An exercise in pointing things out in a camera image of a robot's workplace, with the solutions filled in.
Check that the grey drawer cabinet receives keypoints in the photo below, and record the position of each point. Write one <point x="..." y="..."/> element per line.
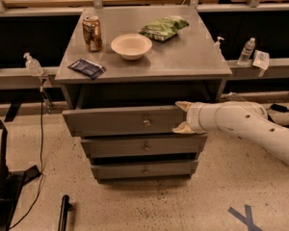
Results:
<point x="187" y="67"/>

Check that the black bar on floor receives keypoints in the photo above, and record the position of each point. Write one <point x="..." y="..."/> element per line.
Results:
<point x="65" y="206"/>

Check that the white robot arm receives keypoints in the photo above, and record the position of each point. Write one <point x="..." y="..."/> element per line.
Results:
<point x="242" y="119"/>

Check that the brown soda can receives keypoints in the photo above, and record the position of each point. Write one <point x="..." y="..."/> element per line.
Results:
<point x="92" y="32"/>

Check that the clear water bottle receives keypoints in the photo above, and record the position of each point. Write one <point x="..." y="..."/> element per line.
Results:
<point x="247" y="51"/>

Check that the dark blue snack packet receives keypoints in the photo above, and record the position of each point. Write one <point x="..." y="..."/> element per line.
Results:
<point x="88" y="68"/>

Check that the left sanitizer pump bottle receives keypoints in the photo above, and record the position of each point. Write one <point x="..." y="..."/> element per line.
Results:
<point x="33" y="65"/>

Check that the small white pump bottle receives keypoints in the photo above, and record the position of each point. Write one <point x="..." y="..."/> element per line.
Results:
<point x="218" y="43"/>

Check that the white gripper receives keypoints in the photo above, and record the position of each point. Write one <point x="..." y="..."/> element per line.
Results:
<point x="193" y="118"/>

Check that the white paper packet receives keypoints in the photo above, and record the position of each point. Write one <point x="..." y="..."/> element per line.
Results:
<point x="261" y="59"/>

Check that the white bowl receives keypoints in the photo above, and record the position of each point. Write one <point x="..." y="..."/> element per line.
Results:
<point x="131" y="46"/>

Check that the grey bottom drawer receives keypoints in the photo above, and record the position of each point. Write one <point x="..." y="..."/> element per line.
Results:
<point x="151" y="169"/>

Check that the grey top drawer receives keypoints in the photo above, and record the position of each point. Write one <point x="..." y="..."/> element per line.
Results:
<point x="123" y="121"/>

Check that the grey middle drawer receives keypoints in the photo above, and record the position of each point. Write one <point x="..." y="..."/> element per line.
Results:
<point x="143" y="145"/>

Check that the black stand base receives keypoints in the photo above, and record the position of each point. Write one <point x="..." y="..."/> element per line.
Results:
<point x="11" y="183"/>

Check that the black power adapter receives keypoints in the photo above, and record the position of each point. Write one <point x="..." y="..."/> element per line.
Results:
<point x="279" y="108"/>

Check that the green chip bag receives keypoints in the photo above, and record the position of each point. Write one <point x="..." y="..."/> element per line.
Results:
<point x="164" y="28"/>

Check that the grey drawer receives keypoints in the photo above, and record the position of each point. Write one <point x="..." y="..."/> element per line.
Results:
<point x="123" y="121"/>
<point x="143" y="145"/>
<point x="151" y="169"/>

